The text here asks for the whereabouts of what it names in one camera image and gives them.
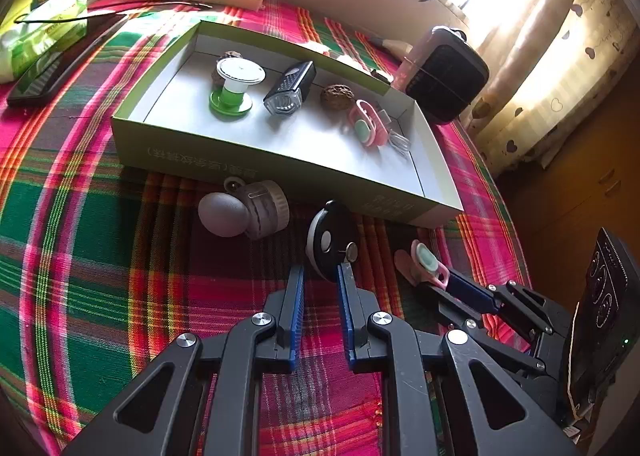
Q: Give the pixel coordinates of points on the black smartphone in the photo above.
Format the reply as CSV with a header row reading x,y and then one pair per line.
x,y
55,71

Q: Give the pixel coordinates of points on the black bike light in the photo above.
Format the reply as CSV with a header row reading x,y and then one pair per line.
x,y
290,89

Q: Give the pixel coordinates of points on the black and white oval gadget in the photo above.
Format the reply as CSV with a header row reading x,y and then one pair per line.
x,y
327,241

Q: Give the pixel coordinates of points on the beige heart print curtain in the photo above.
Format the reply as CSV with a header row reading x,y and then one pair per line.
x,y
550,61

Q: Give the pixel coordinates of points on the green tissue pack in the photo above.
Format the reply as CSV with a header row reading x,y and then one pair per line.
x,y
45,31

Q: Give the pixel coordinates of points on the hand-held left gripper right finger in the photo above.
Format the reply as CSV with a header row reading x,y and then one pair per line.
x,y
348,321

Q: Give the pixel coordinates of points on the pink clip with green pad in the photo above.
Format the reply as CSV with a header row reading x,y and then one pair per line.
x,y
425,258
367,124

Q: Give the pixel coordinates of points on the green and white cardboard box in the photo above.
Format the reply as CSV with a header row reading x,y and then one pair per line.
x,y
300,136

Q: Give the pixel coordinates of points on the white and green spool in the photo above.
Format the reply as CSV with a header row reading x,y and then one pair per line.
x,y
230,86

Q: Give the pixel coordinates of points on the plaid tablecloth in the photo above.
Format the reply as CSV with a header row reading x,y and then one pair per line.
x,y
75,236

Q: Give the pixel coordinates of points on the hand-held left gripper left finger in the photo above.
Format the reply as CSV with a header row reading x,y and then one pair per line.
x,y
298,316

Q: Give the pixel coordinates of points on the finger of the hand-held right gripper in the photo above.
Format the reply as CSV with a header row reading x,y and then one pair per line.
x,y
492,341
472,293

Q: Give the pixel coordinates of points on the small fan heater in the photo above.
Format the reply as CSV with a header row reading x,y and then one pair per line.
x,y
445,76

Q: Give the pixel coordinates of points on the brown walnut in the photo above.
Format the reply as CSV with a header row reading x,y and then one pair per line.
x,y
231,55
337,96

